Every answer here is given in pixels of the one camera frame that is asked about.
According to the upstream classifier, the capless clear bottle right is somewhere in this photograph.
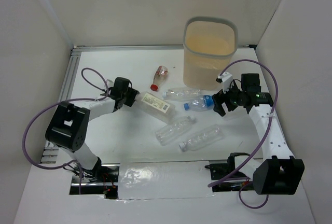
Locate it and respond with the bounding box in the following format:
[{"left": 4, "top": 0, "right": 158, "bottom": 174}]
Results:
[{"left": 223, "top": 108, "right": 249, "bottom": 121}]

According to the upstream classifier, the large labelled clear bottle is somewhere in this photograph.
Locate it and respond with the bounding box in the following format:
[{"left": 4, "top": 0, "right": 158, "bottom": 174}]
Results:
[{"left": 133, "top": 92, "right": 176, "bottom": 124}]

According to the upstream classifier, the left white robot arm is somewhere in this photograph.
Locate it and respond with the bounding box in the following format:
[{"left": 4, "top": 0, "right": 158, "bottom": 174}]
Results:
[{"left": 45, "top": 77, "right": 139, "bottom": 182}]

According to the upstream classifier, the beige mesh waste bin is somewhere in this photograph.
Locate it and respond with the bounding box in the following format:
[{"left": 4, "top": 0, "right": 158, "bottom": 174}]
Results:
[{"left": 183, "top": 16, "right": 238, "bottom": 90}]

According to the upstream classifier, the glossy white tape sheet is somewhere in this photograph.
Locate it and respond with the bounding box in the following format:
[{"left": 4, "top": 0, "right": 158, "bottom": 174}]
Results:
[{"left": 118, "top": 161, "right": 213, "bottom": 200}]

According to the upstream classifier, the clear bottle near bin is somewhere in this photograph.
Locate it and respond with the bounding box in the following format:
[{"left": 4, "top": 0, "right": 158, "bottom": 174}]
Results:
[{"left": 161, "top": 87, "right": 201, "bottom": 102}]

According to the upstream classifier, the small red-capped bottle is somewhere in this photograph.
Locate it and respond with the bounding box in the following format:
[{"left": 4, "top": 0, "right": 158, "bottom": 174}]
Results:
[{"left": 150, "top": 66, "right": 168, "bottom": 91}]

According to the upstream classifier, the clear bottle white cap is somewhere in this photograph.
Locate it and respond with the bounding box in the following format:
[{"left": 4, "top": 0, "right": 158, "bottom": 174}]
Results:
[
  {"left": 179, "top": 124, "right": 223, "bottom": 152},
  {"left": 155, "top": 116, "right": 196, "bottom": 146}
]

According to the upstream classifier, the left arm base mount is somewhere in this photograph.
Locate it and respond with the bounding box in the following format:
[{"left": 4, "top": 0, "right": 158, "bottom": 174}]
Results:
[{"left": 69, "top": 164, "right": 119, "bottom": 200}]

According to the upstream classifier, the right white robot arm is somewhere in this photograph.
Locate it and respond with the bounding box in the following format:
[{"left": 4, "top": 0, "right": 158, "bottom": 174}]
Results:
[{"left": 212, "top": 72, "right": 305, "bottom": 195}]

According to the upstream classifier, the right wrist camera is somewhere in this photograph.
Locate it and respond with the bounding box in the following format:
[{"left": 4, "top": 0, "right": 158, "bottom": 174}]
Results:
[{"left": 216, "top": 72, "right": 233, "bottom": 93}]

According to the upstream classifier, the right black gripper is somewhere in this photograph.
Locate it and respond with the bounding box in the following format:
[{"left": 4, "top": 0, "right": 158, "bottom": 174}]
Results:
[{"left": 212, "top": 79, "right": 246, "bottom": 117}]

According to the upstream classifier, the aluminium frame rail left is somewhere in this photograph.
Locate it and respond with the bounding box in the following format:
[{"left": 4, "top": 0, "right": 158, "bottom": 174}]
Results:
[{"left": 40, "top": 46, "right": 81, "bottom": 164}]

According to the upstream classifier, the blue-labelled blue-capped bottle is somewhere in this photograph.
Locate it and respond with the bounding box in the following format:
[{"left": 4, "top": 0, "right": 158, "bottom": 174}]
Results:
[{"left": 183, "top": 95, "right": 214, "bottom": 111}]

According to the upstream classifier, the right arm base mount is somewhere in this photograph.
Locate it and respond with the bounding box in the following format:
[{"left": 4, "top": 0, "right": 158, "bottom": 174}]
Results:
[{"left": 204, "top": 161, "right": 248, "bottom": 192}]

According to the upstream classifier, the clear bottle front white cap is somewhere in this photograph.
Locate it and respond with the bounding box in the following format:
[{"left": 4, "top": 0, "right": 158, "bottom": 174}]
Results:
[{"left": 179, "top": 124, "right": 223, "bottom": 152}]

